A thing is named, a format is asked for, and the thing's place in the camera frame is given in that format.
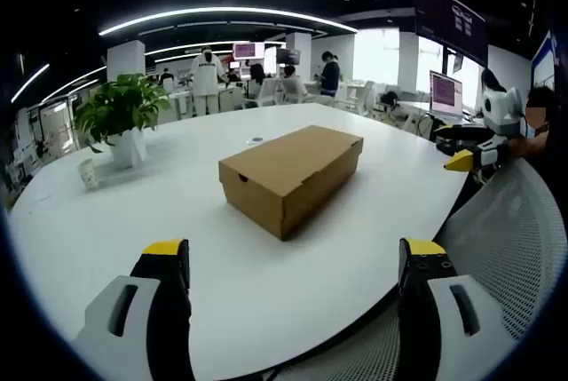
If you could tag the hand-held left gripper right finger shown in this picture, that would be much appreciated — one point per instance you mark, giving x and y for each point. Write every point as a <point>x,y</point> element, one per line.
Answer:
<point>444,336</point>

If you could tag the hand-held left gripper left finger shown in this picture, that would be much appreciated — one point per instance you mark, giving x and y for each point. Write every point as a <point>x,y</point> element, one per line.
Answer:
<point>137,345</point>

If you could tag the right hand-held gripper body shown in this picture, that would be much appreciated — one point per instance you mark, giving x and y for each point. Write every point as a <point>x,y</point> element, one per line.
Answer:
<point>501,110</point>

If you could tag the brown cardboard shoe box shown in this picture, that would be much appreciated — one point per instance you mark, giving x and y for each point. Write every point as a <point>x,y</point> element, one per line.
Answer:
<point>288,163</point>

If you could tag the person's right hand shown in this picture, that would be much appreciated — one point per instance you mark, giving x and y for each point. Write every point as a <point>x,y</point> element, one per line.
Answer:
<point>517,145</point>

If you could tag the purple screen desk monitor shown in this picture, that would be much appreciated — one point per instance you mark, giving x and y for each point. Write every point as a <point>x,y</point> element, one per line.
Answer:
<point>446,92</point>

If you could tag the white mesh office chair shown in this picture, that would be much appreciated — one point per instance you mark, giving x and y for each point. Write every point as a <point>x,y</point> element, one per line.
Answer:
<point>510,230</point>

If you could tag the black rounded object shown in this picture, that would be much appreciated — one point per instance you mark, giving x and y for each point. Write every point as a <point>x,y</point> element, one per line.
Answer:
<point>390,97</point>

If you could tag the dark hanging sign board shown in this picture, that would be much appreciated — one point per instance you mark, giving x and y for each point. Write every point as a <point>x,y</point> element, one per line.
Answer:
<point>448,21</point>

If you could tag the white paper cup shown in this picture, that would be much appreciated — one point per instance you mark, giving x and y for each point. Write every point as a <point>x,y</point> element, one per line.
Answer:
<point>89,174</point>

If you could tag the dark screen monitor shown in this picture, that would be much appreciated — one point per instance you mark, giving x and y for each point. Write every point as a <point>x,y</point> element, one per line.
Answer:
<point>288,56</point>

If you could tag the green plant in white pot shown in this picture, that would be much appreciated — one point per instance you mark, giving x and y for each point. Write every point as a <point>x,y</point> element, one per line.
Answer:
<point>128,150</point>

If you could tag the group of white office chairs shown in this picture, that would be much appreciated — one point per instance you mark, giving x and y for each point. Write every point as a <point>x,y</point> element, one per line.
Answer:
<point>268,88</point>

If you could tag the grey round table grommet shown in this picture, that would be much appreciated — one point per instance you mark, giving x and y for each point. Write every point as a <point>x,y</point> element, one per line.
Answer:
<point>256,139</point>

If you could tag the pink screen monitor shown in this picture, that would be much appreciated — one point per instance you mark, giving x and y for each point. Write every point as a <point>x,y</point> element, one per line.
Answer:
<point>248,50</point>

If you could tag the long ceiling light strip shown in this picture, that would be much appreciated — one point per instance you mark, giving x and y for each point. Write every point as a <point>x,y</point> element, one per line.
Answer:
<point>31,82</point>
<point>222,10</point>

